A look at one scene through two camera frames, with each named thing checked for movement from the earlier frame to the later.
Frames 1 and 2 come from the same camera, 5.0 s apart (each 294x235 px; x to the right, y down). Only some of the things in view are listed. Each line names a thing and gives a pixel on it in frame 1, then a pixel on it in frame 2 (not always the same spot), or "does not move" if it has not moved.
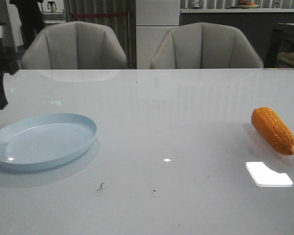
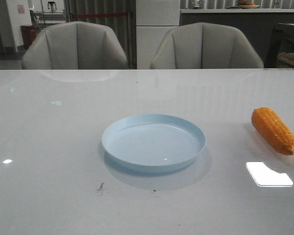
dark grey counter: (257, 24) does not move
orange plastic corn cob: (271, 128) does not move
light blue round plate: (41, 141) to (153, 143)
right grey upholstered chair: (204, 45) does not move
